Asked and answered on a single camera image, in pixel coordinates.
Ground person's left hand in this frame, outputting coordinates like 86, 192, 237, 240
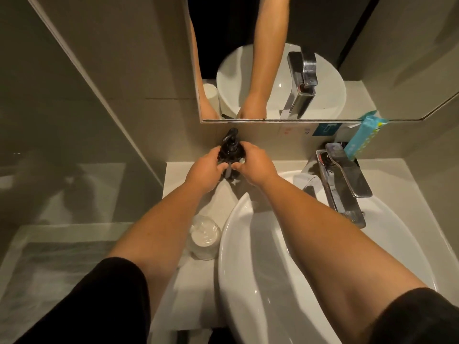
184, 145, 229, 194

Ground black pump soap dispenser bottle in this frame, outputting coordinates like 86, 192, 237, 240
217, 128, 246, 180

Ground person's black right sleeve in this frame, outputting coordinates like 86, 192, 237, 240
369, 287, 459, 344

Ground wall mirror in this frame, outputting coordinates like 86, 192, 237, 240
181, 0, 459, 124

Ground person's right forearm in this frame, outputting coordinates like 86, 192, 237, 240
259, 174, 427, 344

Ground teal tissue packet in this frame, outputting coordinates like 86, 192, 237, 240
344, 110, 389, 161

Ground person's black sleeve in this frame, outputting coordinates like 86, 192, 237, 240
369, 287, 459, 344
14, 257, 151, 344

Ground chrome basin faucet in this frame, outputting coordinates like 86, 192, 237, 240
302, 142, 373, 229

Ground white oval vessel sink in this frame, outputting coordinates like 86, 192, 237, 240
218, 170, 439, 344

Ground person's black left sleeve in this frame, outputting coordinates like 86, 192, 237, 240
14, 257, 151, 344

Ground person's left forearm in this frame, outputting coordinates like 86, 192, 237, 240
107, 178, 209, 321

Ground glass shower partition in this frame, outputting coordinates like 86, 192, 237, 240
0, 0, 165, 226

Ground blue and white wall sticker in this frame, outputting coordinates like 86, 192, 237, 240
278, 123, 343, 137

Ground person's right hand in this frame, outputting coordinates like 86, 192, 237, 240
231, 141, 279, 189

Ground plastic-wrapped white cup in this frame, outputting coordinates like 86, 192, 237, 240
187, 215, 222, 261

